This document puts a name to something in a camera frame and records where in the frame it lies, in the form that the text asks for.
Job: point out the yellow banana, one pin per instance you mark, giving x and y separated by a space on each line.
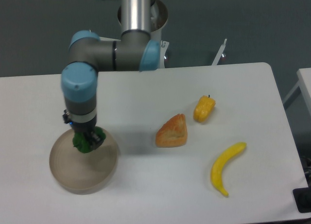
217 169

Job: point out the black device at table edge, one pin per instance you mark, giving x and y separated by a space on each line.
302 198

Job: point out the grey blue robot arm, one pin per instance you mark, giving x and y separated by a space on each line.
88 55

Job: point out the beige round plate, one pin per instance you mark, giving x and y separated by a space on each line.
81 173

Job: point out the yellow bell pepper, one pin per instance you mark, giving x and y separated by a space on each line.
203 108

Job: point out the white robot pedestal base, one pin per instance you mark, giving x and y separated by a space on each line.
159 18

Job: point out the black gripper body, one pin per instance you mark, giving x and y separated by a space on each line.
81 120

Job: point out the green bell pepper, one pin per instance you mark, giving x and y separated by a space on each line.
79 141

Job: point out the white side table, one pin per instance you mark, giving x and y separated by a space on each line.
302 86

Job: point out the orange pastry bread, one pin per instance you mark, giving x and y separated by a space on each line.
173 133

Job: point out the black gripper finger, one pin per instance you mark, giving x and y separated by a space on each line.
94 139

